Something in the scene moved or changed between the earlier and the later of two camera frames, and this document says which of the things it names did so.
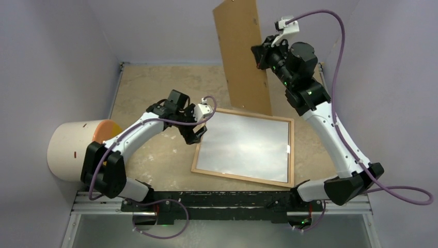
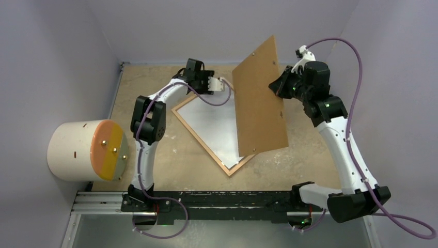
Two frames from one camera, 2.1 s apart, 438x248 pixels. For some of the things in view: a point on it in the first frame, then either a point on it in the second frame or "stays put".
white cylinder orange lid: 69,142 stays put
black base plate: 179,207 stays put
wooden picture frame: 291,153 → 203,142
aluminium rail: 85,203 stays put
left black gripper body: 187,116 → 202,84
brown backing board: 237,25 → 261,112
